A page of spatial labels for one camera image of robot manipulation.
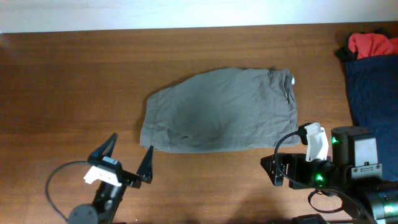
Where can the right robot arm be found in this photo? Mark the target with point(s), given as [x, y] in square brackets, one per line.
[345, 166]

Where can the red garment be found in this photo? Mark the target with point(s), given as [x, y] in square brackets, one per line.
[372, 44]

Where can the grey shorts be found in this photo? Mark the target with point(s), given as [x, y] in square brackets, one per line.
[225, 110]

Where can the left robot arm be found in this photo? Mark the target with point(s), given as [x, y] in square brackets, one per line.
[98, 211]

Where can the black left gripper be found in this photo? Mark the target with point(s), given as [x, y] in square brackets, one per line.
[144, 170]

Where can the navy blue garment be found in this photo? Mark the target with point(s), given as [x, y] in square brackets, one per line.
[371, 85]

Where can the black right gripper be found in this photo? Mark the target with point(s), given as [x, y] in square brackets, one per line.
[296, 162]

